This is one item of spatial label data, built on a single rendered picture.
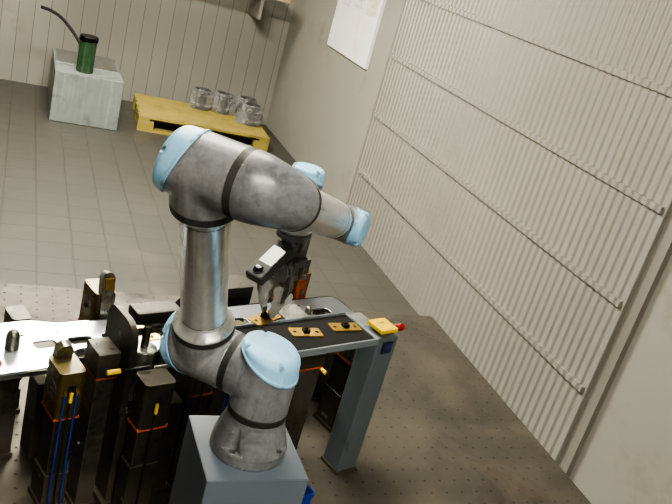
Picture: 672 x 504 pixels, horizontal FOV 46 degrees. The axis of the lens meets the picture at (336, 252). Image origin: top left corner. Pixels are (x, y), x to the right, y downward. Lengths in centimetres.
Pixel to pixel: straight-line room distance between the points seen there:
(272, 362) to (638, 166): 255
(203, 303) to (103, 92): 585
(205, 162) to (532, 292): 310
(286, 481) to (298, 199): 59
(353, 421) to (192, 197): 110
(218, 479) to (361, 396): 72
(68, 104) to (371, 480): 544
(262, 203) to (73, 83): 603
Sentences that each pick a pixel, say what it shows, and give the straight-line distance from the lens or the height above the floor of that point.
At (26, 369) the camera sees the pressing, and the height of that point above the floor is 100.
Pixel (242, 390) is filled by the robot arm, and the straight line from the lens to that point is 147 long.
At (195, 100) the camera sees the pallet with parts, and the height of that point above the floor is 23.
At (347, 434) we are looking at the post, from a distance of 220.
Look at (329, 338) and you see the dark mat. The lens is 193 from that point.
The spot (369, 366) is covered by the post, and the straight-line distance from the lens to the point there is 209.
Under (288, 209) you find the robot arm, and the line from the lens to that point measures 120.
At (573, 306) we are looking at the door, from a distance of 391.
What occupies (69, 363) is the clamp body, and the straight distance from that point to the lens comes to 180.
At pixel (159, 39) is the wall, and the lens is 828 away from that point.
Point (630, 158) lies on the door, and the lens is 375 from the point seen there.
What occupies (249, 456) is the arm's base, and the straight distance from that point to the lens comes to 152.
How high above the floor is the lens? 204
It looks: 21 degrees down
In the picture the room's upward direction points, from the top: 16 degrees clockwise
